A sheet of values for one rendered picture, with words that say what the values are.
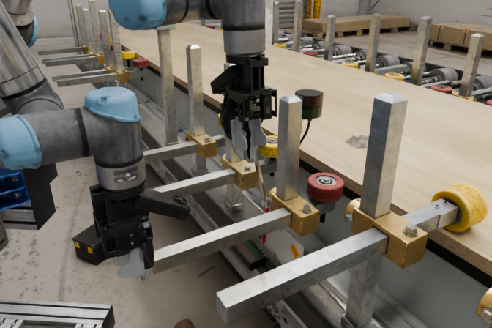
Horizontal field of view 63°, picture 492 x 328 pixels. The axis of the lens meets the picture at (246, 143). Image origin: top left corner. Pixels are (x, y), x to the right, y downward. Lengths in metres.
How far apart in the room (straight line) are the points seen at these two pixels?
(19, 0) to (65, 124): 0.56
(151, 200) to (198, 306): 1.24
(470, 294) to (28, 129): 0.83
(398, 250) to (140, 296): 1.48
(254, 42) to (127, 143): 0.27
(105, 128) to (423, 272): 0.73
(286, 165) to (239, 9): 0.35
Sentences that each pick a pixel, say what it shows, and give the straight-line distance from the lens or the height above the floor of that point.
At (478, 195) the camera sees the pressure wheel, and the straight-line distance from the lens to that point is 0.84.
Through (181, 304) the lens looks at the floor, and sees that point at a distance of 1.92.
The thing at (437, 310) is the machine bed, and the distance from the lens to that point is 1.03.
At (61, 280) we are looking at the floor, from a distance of 2.18.
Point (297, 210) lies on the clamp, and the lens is 0.89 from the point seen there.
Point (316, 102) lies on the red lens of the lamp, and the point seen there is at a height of 1.10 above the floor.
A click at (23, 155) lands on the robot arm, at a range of 0.62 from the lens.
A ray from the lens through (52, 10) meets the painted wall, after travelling 8.64.
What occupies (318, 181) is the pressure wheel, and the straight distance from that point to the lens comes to 0.93.
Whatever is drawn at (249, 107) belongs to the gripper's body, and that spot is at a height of 1.12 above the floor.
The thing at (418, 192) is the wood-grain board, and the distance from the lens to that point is 0.96.
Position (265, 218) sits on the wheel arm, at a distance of 0.87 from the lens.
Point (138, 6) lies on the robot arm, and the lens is 0.64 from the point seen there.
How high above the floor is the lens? 1.35
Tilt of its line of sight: 24 degrees down
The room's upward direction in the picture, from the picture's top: straight up
